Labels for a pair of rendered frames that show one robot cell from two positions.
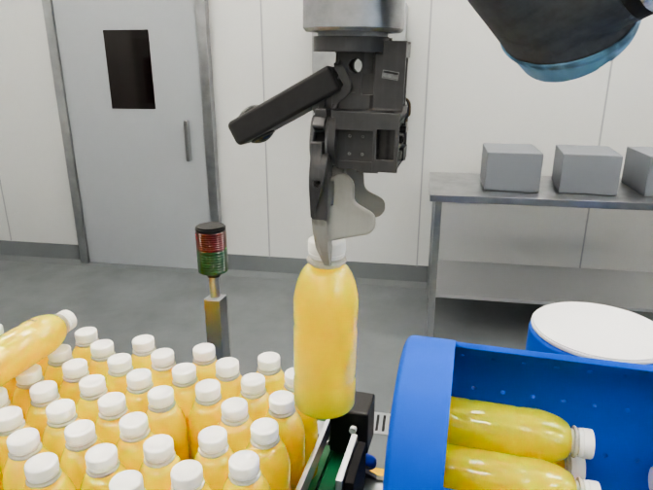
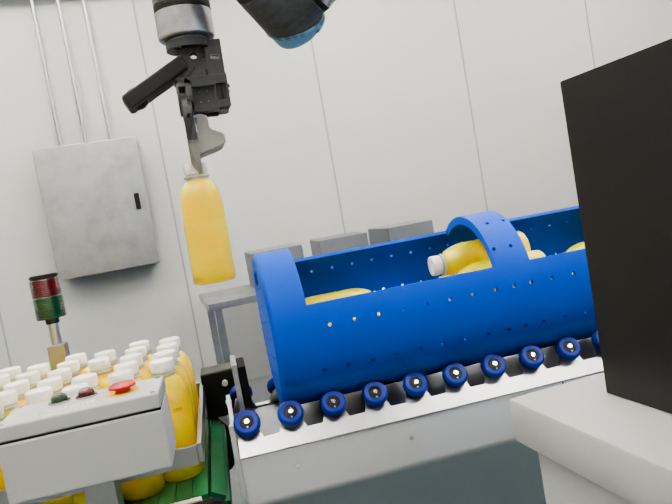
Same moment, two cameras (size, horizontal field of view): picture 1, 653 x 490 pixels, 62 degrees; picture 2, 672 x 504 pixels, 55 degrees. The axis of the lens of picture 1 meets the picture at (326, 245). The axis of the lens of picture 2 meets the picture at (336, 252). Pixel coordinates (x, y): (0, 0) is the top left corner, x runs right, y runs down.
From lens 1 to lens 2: 0.65 m
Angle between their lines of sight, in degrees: 29
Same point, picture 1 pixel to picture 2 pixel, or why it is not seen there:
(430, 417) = (285, 271)
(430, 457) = (293, 289)
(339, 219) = (203, 139)
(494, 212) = not seen: hidden behind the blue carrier
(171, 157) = not seen: outside the picture
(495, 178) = not seen: hidden behind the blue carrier
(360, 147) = (206, 97)
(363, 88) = (200, 67)
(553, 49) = (292, 27)
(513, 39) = (273, 25)
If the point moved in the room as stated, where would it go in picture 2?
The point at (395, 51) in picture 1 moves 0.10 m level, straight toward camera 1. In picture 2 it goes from (214, 44) to (225, 23)
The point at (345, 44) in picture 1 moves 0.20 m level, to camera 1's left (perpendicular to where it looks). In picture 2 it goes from (188, 40) to (51, 46)
